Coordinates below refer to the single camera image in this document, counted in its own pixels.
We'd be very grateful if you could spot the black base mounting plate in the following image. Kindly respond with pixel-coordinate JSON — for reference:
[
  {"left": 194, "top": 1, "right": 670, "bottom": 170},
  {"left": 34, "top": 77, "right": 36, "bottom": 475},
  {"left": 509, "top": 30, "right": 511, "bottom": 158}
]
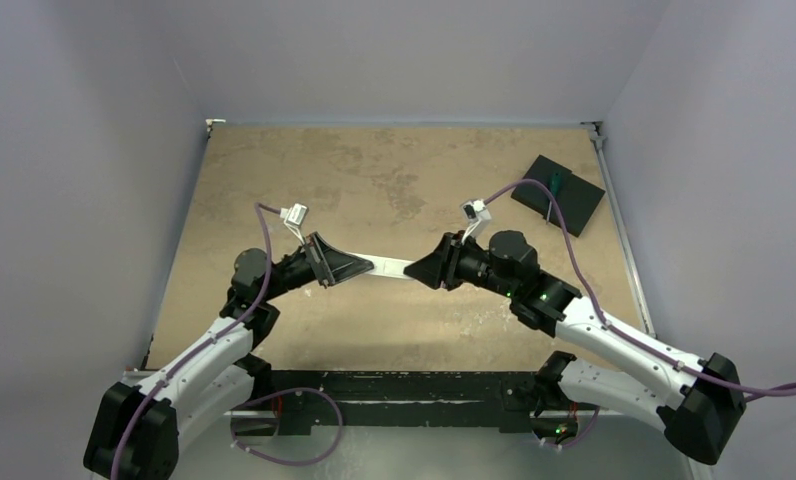
[{"left": 251, "top": 370, "right": 595, "bottom": 435}]

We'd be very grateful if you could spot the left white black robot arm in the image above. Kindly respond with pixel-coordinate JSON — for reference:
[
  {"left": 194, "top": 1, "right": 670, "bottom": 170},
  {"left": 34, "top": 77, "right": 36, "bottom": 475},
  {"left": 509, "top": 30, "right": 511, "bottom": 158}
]
[{"left": 83, "top": 233, "right": 376, "bottom": 479}]

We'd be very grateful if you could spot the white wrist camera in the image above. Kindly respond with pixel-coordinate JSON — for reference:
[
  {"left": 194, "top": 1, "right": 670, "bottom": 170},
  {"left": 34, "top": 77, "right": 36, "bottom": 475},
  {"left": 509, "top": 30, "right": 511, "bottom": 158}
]
[
  {"left": 461, "top": 199, "right": 492, "bottom": 243},
  {"left": 279, "top": 203, "right": 309, "bottom": 245}
]

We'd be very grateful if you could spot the white remote control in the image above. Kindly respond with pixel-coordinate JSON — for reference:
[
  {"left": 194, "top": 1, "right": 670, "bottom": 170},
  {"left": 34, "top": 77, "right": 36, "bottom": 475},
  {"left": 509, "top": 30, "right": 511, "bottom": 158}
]
[{"left": 354, "top": 253, "right": 412, "bottom": 280}]

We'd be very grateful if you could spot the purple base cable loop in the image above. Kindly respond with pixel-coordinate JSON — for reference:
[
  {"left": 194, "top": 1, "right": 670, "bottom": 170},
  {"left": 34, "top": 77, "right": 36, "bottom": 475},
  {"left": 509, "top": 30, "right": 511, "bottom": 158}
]
[{"left": 229, "top": 387, "right": 344, "bottom": 468}]

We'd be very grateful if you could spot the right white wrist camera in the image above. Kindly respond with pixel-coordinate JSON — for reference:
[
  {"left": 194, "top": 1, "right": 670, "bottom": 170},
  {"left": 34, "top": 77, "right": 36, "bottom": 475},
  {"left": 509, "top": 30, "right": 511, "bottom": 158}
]
[{"left": 461, "top": 199, "right": 492, "bottom": 243}]

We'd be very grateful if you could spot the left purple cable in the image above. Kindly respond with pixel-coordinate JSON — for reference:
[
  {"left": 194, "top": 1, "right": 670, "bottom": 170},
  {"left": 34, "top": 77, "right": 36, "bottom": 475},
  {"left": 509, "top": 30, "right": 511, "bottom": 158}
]
[{"left": 108, "top": 201, "right": 287, "bottom": 480}]

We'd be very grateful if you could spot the green handled screwdriver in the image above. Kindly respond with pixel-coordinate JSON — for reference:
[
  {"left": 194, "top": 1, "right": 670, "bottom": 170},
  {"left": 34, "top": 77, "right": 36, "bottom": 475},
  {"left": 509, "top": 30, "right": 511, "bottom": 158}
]
[{"left": 545, "top": 171, "right": 563, "bottom": 224}]

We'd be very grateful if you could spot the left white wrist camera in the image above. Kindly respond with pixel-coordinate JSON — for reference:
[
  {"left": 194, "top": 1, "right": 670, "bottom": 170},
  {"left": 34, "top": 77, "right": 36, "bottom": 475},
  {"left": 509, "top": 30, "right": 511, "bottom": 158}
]
[{"left": 279, "top": 203, "right": 309, "bottom": 245}]

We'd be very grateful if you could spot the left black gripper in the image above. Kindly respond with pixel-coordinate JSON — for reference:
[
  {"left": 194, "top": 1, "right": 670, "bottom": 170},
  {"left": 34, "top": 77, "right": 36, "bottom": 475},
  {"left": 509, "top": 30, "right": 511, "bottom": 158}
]
[{"left": 261, "top": 231, "right": 372, "bottom": 302}]

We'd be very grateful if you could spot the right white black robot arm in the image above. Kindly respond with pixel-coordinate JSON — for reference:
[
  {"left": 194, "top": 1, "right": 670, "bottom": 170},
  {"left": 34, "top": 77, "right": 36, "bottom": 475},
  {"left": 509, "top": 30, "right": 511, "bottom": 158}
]
[{"left": 403, "top": 230, "right": 746, "bottom": 465}]

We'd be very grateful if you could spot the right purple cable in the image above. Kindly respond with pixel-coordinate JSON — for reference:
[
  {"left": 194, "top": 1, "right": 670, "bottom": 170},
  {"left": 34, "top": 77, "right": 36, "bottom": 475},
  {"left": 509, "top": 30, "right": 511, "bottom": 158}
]
[{"left": 480, "top": 178, "right": 796, "bottom": 404}]

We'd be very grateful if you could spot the black foam block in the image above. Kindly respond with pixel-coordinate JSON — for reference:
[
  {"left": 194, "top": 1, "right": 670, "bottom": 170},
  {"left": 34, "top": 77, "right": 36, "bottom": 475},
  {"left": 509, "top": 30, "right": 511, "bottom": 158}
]
[{"left": 511, "top": 155, "right": 605, "bottom": 237}]

